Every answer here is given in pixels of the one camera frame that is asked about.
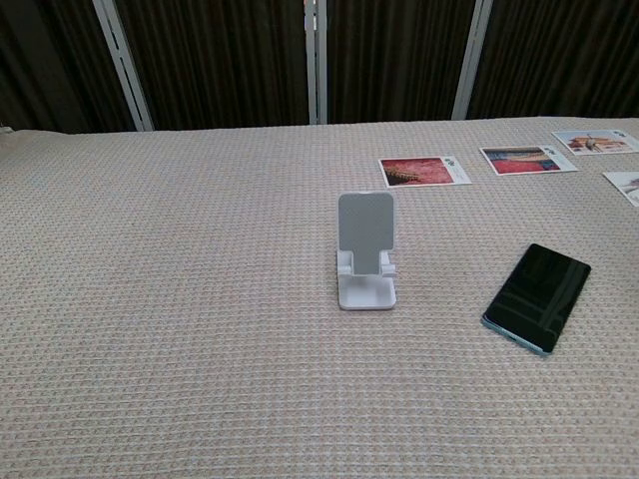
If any white partition post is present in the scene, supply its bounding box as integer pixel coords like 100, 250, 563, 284
450, 0, 494, 121
303, 0, 328, 126
92, 0, 154, 133

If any black fabric partition panel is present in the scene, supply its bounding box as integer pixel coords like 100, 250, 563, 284
113, 0, 311, 132
324, 0, 475, 125
466, 0, 639, 121
0, 0, 137, 135

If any red wall photo card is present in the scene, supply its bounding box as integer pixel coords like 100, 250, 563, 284
377, 156, 473, 189

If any black smartphone with teal edge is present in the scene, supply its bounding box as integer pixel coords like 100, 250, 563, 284
480, 242, 593, 356

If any red roofs photo card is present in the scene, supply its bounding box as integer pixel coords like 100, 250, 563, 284
479, 145, 579, 177

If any beige woven tablecloth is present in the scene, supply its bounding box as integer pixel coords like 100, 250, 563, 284
0, 115, 639, 479

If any white marble palace photo card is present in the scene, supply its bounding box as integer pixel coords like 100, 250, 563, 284
602, 171, 639, 208

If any white phone stand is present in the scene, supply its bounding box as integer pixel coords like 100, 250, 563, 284
336, 191, 399, 311

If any palace and crane photo card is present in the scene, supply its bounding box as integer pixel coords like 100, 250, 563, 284
552, 129, 639, 157

